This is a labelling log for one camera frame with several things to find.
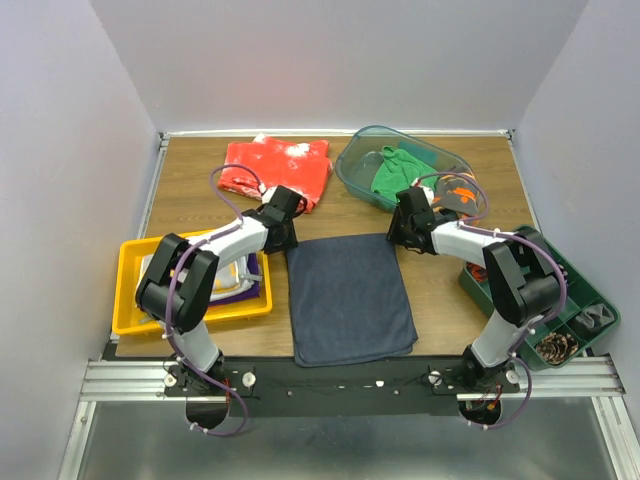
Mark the yellow grey duck towel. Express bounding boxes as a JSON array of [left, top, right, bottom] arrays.
[[133, 252, 262, 301]]

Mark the green towel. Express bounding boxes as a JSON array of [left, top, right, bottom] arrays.
[[371, 146, 436, 202]]

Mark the dark blue towel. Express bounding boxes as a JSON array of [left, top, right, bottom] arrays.
[[286, 233, 418, 368]]

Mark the teal plastic basket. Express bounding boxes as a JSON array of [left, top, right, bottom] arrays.
[[335, 125, 471, 212]]

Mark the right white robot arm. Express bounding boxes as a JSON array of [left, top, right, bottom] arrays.
[[387, 187, 568, 392]]

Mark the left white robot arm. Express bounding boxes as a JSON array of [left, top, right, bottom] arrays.
[[135, 186, 306, 395]]

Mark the red white folded towel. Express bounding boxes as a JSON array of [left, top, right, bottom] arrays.
[[218, 134, 333, 213]]

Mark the grey orange towel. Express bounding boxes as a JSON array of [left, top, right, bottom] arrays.
[[431, 172, 480, 224]]

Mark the orange black rolled sock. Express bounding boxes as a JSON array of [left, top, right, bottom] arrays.
[[466, 263, 488, 284]]

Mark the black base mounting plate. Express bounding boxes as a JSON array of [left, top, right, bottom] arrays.
[[163, 355, 520, 419]]

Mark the yellow plastic tray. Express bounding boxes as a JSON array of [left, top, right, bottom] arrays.
[[112, 237, 273, 336]]

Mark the rolled brown sock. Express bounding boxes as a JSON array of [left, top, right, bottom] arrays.
[[535, 332, 579, 366]]

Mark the green divided organizer box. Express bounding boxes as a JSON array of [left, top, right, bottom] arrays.
[[449, 223, 619, 375]]

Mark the grey rolled sock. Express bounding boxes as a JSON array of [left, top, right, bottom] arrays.
[[575, 303, 615, 334]]

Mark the aluminium frame rail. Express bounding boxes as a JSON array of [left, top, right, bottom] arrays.
[[80, 356, 626, 402]]

